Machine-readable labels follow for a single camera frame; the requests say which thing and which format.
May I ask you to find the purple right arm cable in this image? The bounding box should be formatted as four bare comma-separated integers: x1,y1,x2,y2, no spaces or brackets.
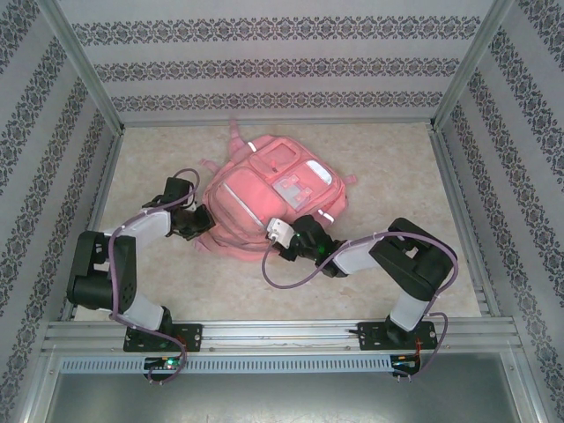
262,232,462,382

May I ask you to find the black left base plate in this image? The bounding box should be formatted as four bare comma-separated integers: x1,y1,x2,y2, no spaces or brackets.
122,323,204,353

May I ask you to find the pink school backpack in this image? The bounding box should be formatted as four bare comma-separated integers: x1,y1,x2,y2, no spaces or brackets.
193,118,359,266

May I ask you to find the aluminium frame post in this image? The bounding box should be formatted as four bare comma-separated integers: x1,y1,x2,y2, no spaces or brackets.
429,0,516,131
37,0,127,136

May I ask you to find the right aluminium frame post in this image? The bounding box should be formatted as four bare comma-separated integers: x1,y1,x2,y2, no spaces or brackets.
429,0,516,131

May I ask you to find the aluminium mounting rail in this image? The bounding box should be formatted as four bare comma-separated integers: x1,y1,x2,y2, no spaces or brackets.
41,317,521,357

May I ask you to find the controller circuit board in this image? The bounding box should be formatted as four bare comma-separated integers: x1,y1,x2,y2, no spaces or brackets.
390,353,423,375
144,355,185,372

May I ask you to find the left aluminium frame post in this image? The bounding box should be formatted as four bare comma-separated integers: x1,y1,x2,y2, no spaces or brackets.
37,0,127,136

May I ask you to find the right controller circuit board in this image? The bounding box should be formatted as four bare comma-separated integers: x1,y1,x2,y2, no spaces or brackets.
390,353,423,375

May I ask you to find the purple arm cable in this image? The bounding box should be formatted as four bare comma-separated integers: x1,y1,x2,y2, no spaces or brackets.
262,232,462,382
108,168,204,384

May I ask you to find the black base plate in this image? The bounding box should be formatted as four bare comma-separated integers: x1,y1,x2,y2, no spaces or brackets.
357,320,444,353
122,323,204,353

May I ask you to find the left controller circuit board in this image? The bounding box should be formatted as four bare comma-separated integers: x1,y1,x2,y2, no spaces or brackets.
144,355,185,372

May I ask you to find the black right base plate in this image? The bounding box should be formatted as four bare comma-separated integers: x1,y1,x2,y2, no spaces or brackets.
357,320,444,353

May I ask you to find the grey metal tray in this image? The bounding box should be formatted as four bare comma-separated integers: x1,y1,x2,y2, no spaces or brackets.
41,352,545,423

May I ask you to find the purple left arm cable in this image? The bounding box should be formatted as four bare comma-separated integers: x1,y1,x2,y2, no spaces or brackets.
108,168,204,384

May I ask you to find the slotted grey cable duct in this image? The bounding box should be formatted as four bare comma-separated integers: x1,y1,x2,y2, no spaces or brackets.
59,355,393,375

